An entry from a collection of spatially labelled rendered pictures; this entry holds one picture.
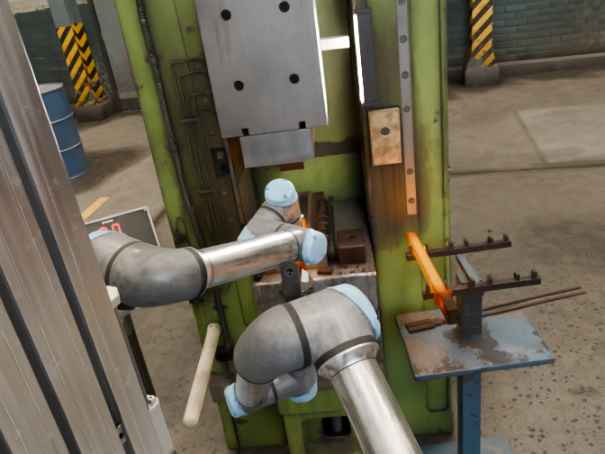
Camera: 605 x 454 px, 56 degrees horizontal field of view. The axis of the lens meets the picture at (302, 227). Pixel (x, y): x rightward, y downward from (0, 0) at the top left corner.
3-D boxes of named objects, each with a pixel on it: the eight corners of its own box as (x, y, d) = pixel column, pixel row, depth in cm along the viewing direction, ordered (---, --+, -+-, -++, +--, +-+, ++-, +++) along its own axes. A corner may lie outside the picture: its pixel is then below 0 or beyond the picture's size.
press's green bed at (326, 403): (392, 480, 211) (384, 385, 190) (293, 487, 214) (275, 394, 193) (379, 377, 261) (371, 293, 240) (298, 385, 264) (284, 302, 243)
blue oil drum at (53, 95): (72, 183, 562) (42, 95, 522) (21, 186, 573) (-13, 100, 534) (100, 161, 613) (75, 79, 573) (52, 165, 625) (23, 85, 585)
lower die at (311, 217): (328, 267, 177) (325, 243, 173) (265, 273, 178) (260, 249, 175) (326, 209, 214) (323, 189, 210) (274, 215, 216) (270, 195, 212)
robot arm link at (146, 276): (146, 264, 90) (332, 221, 127) (108, 249, 97) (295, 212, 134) (147, 331, 93) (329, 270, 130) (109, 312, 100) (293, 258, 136)
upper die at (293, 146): (314, 160, 161) (310, 128, 157) (245, 168, 162) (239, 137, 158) (314, 118, 198) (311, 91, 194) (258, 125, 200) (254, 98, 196)
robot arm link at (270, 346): (244, 381, 89) (235, 431, 132) (308, 357, 92) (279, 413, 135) (220, 315, 94) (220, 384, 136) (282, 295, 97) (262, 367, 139)
